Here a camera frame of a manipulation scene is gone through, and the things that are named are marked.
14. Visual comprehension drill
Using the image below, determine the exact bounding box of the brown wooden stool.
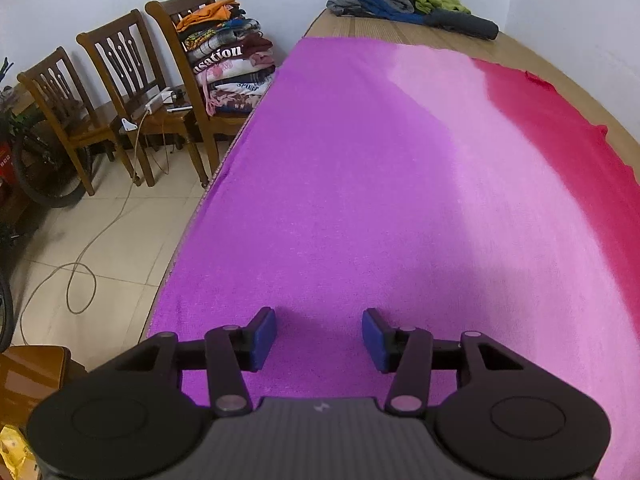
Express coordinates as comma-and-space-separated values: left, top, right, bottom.
0, 345, 89, 431

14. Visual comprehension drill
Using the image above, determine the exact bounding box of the pink purple red gradient towel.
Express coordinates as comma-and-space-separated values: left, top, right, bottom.
150, 37, 640, 480

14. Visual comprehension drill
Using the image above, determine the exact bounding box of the stack of folded printed shirts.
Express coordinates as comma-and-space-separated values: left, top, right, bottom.
175, 0, 277, 117

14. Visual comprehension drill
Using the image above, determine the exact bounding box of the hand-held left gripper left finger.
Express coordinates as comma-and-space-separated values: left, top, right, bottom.
114, 306, 278, 417

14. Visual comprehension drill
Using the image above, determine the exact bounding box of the navy blue folded garment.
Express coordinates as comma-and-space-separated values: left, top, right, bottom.
425, 8, 500, 41

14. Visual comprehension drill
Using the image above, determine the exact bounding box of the yellow packet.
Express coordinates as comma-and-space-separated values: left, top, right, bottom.
0, 425, 44, 480

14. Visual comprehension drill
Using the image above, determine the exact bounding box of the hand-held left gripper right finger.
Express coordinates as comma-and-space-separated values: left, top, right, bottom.
361, 307, 526, 416

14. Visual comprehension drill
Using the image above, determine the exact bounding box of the wooden chair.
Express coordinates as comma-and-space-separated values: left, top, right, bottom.
145, 0, 281, 188
17, 46, 118, 197
76, 8, 201, 187

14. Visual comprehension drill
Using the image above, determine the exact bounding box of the white floor cable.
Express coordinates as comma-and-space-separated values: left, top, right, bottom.
20, 110, 151, 341

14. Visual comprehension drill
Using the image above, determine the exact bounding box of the white power strip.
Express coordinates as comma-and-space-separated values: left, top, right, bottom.
144, 87, 174, 114

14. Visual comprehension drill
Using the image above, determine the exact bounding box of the bicycle wheel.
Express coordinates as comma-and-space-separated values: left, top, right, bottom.
0, 105, 94, 209

